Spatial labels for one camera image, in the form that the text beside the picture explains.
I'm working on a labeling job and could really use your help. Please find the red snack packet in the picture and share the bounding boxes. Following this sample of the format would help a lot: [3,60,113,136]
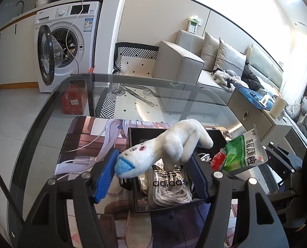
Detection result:
[211,152,226,171]

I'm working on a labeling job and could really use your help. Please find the adidas bag of laces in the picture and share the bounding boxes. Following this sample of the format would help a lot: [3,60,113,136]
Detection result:
[137,159,193,211]

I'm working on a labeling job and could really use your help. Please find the white plush toy blue nose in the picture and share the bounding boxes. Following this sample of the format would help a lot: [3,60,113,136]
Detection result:
[115,119,213,179]

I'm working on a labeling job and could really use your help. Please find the green white medicine pack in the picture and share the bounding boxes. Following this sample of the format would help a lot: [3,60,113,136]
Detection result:
[222,125,268,171]

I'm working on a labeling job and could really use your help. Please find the anime printed desk mat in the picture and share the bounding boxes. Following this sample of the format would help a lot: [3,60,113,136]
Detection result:
[54,116,247,248]

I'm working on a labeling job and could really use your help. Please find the black white patterned chair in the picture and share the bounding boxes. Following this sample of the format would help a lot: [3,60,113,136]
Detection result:
[95,42,159,119]

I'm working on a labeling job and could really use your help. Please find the red box under table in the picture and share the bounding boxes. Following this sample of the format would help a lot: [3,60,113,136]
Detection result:
[61,83,87,115]

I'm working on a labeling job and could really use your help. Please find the beige side cabinet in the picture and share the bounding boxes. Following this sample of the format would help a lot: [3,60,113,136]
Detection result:
[227,89,292,145]

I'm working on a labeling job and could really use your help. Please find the grey down jacket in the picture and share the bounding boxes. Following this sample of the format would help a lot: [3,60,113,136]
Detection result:
[285,96,307,136]

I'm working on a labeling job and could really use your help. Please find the blue book on cabinet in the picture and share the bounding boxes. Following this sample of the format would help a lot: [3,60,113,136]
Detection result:
[234,83,274,111]

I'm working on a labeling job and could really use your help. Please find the grey fluffy clothing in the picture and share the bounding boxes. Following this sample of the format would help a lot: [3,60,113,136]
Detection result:
[212,69,248,92]

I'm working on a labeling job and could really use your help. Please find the black jacket on sofa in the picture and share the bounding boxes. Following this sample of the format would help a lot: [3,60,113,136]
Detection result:
[241,58,264,91]

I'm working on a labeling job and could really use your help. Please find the grey cushion right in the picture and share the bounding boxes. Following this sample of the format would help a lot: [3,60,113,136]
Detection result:
[213,38,246,76]

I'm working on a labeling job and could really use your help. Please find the grey cushion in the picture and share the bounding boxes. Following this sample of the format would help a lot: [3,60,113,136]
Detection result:
[201,32,220,72]
[213,38,246,76]

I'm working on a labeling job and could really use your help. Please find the grey cushion left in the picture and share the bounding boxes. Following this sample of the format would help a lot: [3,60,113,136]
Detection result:
[201,32,220,72]

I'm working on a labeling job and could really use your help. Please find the white front-load washing machine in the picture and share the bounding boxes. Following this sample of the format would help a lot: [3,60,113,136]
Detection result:
[34,0,102,93]

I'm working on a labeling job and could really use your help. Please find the white bowl on counter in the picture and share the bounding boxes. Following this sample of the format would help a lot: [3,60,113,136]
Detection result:
[35,0,51,7]

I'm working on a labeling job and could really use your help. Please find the kitchen faucet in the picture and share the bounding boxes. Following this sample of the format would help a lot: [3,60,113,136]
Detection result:
[14,0,26,15]

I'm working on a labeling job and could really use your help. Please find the white charger cable on washer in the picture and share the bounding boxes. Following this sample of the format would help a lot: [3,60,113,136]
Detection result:
[62,0,92,73]

